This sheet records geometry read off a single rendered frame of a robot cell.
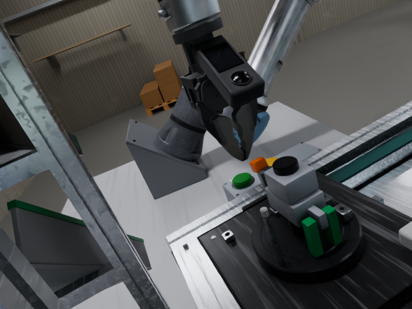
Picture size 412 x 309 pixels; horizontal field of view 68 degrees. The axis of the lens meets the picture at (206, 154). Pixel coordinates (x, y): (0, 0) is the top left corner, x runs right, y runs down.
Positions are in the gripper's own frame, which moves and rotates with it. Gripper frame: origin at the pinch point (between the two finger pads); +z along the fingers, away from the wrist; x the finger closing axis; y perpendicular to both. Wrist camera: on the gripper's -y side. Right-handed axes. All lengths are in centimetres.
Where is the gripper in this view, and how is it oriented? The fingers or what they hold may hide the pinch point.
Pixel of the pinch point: (244, 154)
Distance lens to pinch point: 48.1
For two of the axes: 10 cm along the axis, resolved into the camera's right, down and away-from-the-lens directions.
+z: 3.3, 8.5, 4.0
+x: -8.7, 4.4, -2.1
